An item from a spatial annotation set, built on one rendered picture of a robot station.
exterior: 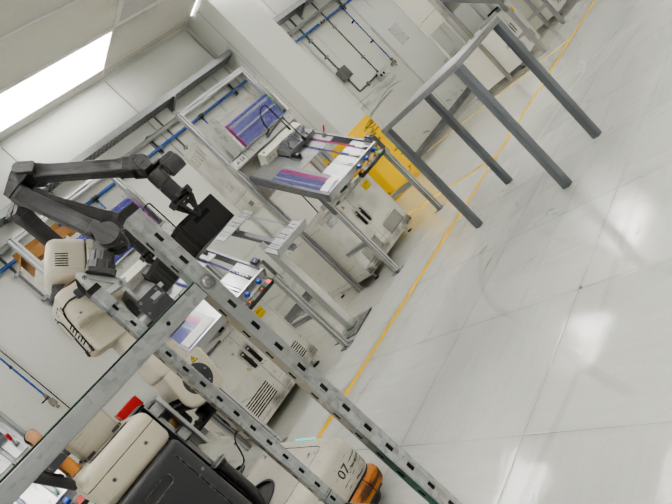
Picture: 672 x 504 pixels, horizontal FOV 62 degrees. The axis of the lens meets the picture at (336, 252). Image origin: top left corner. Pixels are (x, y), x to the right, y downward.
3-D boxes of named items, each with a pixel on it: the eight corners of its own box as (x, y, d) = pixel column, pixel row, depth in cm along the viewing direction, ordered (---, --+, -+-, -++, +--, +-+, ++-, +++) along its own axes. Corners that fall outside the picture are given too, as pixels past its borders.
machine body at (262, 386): (325, 356, 372) (257, 293, 363) (264, 443, 332) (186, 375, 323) (285, 371, 424) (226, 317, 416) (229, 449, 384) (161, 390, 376)
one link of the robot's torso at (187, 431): (198, 455, 181) (140, 406, 178) (178, 457, 205) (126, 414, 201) (248, 391, 196) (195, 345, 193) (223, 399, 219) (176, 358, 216)
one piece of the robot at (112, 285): (100, 301, 167) (75, 272, 166) (98, 305, 171) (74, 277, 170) (127, 281, 173) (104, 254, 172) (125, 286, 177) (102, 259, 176)
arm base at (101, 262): (81, 281, 175) (85, 269, 165) (85, 257, 178) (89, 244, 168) (111, 284, 179) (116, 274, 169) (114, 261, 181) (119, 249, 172)
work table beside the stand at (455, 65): (569, 186, 264) (454, 63, 252) (476, 229, 325) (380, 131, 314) (602, 131, 284) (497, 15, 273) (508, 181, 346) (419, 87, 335)
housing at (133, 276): (186, 249, 371) (179, 233, 361) (133, 300, 343) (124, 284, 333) (177, 246, 374) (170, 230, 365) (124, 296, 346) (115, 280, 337)
